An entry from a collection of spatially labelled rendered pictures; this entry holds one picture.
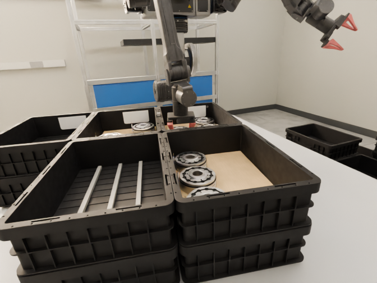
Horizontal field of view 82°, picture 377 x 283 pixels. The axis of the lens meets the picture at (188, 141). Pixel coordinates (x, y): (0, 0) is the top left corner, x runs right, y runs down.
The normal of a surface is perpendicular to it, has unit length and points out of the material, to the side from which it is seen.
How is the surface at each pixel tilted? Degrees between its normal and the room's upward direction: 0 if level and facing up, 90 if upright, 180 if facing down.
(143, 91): 90
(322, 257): 0
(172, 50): 81
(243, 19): 90
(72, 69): 90
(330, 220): 0
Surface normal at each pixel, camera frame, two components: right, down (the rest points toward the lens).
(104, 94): 0.35, 0.34
